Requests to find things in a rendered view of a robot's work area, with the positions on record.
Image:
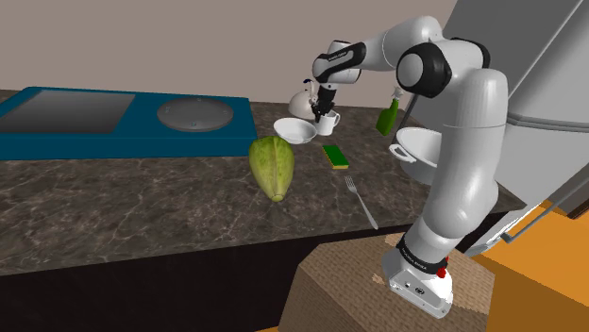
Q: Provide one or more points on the green spray bottle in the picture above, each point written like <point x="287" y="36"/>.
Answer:
<point x="386" y="120"/>

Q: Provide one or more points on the brown woven robot stand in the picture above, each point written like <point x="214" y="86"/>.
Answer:
<point x="349" y="285"/>

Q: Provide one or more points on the green yellow sponge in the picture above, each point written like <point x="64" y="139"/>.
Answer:
<point x="336" y="156"/>

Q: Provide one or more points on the grey refrigerator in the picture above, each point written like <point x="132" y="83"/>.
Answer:
<point x="543" y="101"/>

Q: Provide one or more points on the silver fork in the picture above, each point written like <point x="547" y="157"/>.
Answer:
<point x="361" y="202"/>

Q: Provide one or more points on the blue cooktop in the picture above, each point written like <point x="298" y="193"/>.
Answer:
<point x="138" y="133"/>

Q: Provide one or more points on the white bowl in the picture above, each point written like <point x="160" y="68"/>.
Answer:
<point x="294" y="130"/>

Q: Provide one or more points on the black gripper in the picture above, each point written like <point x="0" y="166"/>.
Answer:
<point x="324" y="100"/>

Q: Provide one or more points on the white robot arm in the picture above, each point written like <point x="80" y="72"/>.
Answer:
<point x="464" y="151"/>

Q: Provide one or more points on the white kettle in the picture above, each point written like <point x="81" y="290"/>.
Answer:
<point x="301" y="103"/>

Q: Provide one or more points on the green lettuce head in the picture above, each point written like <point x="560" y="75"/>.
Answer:
<point x="272" y="165"/>

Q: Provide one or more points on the white mug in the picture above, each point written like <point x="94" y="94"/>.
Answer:
<point x="327" y="123"/>

